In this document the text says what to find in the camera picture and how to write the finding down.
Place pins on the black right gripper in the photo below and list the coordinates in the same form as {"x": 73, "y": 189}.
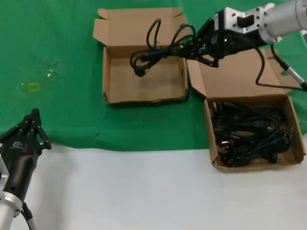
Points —
{"x": 232, "y": 44}

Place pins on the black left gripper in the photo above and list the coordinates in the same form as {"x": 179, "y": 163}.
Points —
{"x": 20, "y": 158}

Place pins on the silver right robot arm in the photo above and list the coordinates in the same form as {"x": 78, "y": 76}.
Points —
{"x": 285, "y": 19}

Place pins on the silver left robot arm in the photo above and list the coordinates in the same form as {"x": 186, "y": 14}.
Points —
{"x": 6, "y": 210}

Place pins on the open brown cardboard box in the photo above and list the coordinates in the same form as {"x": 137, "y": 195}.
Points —
{"x": 239, "y": 76}
{"x": 144, "y": 83}

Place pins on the green table cloth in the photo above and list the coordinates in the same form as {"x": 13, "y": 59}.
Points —
{"x": 60, "y": 36}

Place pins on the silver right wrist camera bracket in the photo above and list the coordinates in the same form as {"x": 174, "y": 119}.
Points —
{"x": 242, "y": 20}

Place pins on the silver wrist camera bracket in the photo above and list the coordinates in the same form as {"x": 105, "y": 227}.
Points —
{"x": 242, "y": 20}
{"x": 3, "y": 178}

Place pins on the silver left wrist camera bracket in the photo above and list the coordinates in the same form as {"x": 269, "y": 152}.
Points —
{"x": 3, "y": 178}

